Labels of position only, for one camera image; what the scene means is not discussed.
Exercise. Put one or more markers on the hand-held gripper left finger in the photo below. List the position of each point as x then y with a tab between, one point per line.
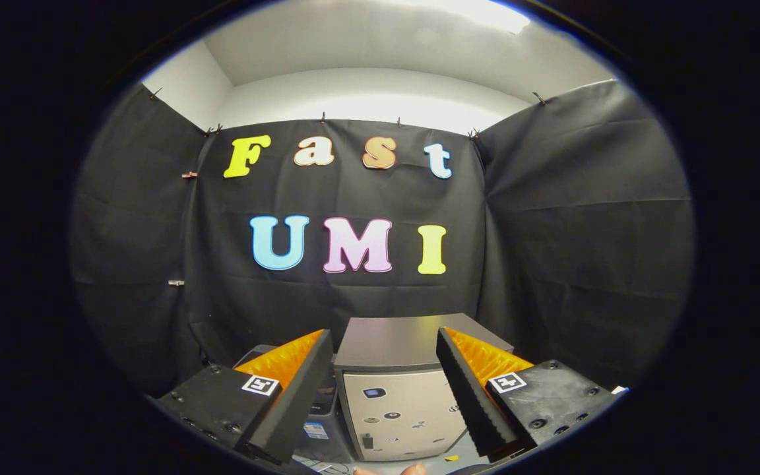
301	396

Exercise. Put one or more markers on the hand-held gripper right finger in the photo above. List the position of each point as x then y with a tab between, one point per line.
469	396

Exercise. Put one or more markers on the dark grey washing machine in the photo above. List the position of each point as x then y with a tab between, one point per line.
337	445

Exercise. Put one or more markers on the black backdrop cloth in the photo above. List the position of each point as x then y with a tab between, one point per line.
551	231

